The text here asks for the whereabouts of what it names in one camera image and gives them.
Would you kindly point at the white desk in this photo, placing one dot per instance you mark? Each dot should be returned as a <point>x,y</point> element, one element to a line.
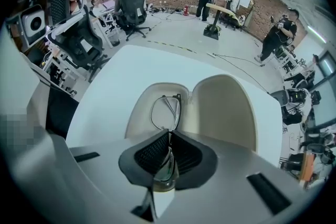
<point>105,22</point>

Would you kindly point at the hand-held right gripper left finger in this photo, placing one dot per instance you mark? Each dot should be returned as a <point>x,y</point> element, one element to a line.
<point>143,158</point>

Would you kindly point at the black mesh office chair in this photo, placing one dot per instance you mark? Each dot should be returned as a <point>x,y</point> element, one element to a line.
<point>78,42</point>

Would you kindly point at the white glasses case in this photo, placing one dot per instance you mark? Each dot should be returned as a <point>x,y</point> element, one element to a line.
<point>223,110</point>

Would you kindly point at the red fire extinguisher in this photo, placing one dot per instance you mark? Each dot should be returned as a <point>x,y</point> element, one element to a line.
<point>186,10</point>

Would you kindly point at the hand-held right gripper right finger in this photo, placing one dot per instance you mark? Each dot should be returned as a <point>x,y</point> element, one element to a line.
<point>195,162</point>

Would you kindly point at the white board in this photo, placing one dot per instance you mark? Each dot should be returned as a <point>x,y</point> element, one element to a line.
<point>244,0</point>

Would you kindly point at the black-framed glasses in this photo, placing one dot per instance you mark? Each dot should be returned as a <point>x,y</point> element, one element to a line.
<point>164,115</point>

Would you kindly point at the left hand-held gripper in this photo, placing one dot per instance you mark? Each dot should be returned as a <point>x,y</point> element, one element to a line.
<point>32,23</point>

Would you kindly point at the round standing table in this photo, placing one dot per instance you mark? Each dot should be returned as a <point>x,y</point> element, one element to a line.
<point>215,21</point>

